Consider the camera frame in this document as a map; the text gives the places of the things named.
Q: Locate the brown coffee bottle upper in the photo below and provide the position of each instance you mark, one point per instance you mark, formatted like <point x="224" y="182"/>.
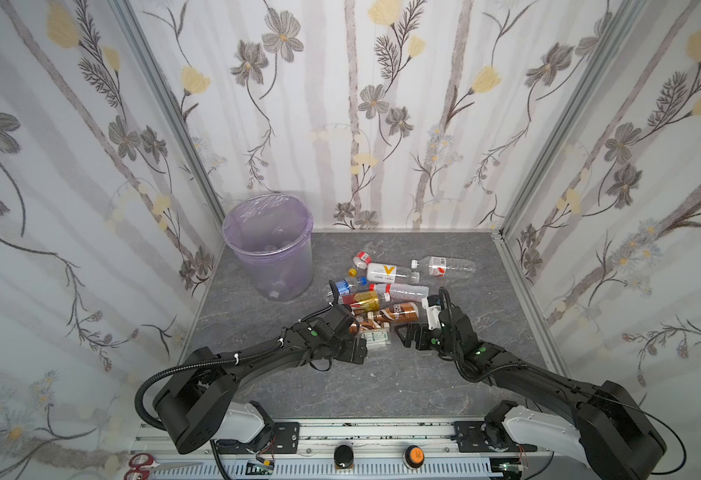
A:
<point x="407" y="312"/>

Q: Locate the orange knob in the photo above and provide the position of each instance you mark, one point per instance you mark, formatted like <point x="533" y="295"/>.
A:
<point x="414" y="457"/>

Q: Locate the clear bottle green label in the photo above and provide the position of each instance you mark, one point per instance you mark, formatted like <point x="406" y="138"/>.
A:
<point x="376" y="339"/>

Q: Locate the clear bottle red white label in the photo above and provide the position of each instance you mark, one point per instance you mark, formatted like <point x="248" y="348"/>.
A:
<point x="445" y="267"/>

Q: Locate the purple lined waste bin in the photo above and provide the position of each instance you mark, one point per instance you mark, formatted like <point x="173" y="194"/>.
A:
<point x="271" y="235"/>

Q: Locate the brown coffee bottle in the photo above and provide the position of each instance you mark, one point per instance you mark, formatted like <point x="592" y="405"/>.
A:
<point x="407" y="312"/>
<point x="365" y="324"/>

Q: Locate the brown coffee bottle lower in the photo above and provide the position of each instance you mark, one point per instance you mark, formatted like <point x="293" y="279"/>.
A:
<point x="365" y="324"/>

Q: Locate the clear bottle blue label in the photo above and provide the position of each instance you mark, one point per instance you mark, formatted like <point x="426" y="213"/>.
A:
<point x="346" y="286"/>

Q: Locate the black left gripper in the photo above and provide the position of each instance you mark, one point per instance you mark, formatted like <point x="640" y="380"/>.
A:
<point x="357" y="349"/>

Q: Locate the small bottle red white cap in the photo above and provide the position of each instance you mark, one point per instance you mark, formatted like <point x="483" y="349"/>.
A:
<point x="362" y="260"/>

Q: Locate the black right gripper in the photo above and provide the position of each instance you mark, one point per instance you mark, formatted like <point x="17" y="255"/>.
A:
<point x="422" y="337"/>

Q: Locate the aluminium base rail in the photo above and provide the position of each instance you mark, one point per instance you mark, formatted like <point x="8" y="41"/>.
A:
<point x="303" y="448"/>

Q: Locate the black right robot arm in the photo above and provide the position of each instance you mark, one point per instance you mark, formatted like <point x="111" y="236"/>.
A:
<point x="618" y="438"/>

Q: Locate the black knob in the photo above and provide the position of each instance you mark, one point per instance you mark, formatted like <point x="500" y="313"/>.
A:
<point x="343" y="457"/>

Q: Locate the red handled scissors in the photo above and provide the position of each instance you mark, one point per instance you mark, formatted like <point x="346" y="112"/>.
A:
<point x="140" y="467"/>

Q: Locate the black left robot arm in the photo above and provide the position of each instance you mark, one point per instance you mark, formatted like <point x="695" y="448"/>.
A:
<point x="189" y="401"/>

